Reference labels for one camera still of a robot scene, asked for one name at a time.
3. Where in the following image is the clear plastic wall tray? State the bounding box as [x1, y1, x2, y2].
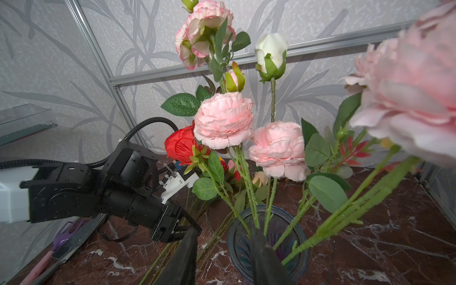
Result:
[1, 104, 58, 147]

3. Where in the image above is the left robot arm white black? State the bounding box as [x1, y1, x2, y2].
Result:
[1, 141, 201, 243]

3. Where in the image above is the white rosebud stem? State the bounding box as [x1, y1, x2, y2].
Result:
[255, 33, 288, 236]

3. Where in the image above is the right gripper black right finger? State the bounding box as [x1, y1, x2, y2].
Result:
[250, 229, 292, 285]

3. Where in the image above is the pink rose stem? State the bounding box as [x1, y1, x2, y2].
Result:
[286, 1, 456, 261]
[192, 61, 311, 236]
[161, 1, 251, 117]

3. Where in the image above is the purple ribbed glass vase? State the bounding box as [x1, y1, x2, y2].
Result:
[227, 204, 310, 284]

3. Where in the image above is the dark red rose stem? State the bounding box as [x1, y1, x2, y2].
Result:
[219, 157, 241, 181]

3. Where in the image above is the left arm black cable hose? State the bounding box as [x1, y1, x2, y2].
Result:
[0, 116, 179, 171]

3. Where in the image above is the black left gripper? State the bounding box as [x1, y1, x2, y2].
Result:
[103, 188, 201, 243]

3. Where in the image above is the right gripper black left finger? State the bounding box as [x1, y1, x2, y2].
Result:
[155, 228, 198, 285]

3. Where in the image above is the purple toy rake pink handle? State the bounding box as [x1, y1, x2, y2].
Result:
[20, 220, 87, 285]

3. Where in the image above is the small pink bud spray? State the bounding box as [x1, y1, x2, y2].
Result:
[252, 171, 269, 188]

